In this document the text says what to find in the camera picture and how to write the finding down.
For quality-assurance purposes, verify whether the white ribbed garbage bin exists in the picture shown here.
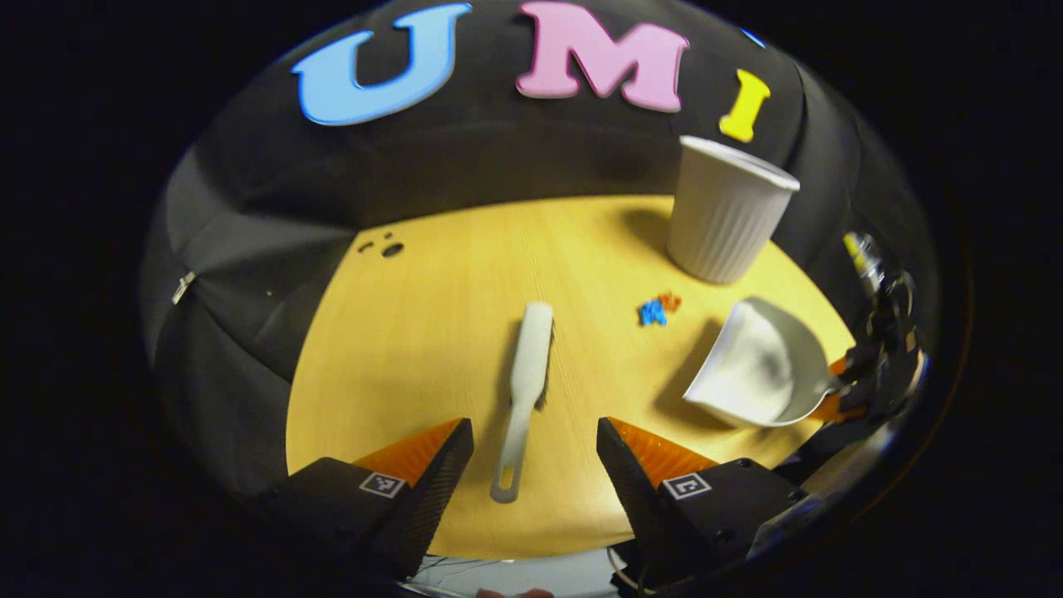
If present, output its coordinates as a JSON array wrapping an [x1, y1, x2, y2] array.
[[666, 135, 801, 286]]

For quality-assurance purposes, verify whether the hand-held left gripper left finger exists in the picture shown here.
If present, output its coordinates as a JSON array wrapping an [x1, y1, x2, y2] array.
[[270, 418, 474, 582]]

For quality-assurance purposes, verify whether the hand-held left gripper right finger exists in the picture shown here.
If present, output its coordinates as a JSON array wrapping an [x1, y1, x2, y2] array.
[[596, 417, 811, 587]]

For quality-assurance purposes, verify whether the wooden desktop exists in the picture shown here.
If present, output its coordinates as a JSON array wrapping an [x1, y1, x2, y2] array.
[[285, 195, 856, 559]]

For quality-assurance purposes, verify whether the small white broom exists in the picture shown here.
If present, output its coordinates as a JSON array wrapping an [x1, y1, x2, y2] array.
[[490, 301, 555, 504]]

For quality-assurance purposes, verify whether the white dustpan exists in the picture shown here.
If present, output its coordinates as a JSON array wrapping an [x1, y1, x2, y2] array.
[[683, 297, 844, 429]]

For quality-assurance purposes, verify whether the black backdrop cloth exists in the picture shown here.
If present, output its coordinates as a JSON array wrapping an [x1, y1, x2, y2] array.
[[141, 0, 939, 507]]

